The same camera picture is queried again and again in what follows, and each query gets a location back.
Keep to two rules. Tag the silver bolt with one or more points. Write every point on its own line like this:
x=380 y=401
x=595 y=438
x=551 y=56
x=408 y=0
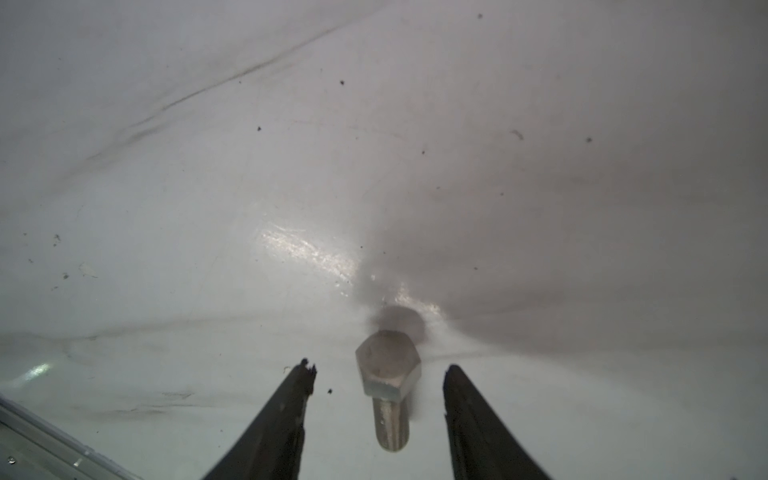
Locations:
x=390 y=367

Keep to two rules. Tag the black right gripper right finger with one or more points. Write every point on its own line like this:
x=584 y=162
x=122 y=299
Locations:
x=481 y=446

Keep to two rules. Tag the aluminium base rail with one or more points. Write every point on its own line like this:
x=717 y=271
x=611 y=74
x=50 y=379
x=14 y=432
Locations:
x=32 y=448

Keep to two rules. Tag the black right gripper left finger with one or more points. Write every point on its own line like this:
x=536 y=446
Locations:
x=271 y=446

